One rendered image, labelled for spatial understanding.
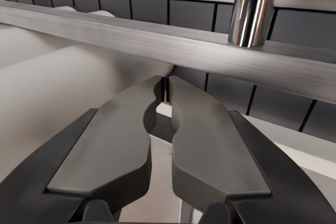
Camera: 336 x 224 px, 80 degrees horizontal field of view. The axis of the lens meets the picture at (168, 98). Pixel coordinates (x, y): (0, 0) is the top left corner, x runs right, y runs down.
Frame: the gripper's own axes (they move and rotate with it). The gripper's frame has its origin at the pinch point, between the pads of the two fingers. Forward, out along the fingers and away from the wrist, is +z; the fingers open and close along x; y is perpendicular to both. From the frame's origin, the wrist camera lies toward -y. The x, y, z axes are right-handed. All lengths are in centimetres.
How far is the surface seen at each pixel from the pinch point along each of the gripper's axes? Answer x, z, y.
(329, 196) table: 17.6, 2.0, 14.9
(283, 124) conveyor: 9.0, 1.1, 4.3
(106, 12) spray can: -5.6, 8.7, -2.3
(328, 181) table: 16.9, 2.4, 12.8
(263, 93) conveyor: 7.3, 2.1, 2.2
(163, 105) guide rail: -0.2, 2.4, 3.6
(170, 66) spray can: 0.3, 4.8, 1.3
